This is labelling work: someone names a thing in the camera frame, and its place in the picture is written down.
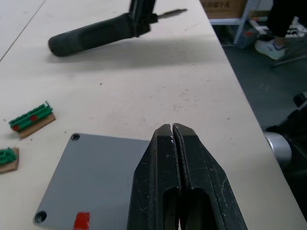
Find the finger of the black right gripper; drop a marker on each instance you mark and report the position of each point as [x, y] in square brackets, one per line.
[141, 14]

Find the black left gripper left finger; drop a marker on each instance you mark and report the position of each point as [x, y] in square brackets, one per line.
[156, 167]

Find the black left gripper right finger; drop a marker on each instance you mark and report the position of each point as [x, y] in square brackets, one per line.
[201, 172]

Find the dark green electric screwdriver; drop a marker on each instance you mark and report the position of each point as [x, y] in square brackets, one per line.
[91, 36]

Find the grey square box lid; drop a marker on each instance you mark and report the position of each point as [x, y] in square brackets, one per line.
[96, 177]

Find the brown cardboard box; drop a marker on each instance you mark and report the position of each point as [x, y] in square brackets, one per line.
[223, 8]

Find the silver and black robot body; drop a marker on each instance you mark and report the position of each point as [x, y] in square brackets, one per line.
[280, 148]

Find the red tape patch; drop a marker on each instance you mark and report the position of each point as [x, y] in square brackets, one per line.
[82, 220]

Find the grey tool case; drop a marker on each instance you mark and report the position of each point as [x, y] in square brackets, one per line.
[248, 38]

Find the white sneaker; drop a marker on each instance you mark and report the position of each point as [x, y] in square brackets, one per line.
[269, 49]

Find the long green terminal block on cardboard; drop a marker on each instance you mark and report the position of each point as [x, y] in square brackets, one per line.
[31, 117]

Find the person's leg in black trousers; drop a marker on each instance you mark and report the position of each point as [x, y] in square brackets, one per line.
[280, 16]

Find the grey chair base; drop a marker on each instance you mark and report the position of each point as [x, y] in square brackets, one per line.
[291, 57]

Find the small green terminal block on cardboard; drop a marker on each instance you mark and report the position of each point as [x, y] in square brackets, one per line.
[7, 159]

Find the white metal shelf frame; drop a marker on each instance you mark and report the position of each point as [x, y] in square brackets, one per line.
[242, 21]

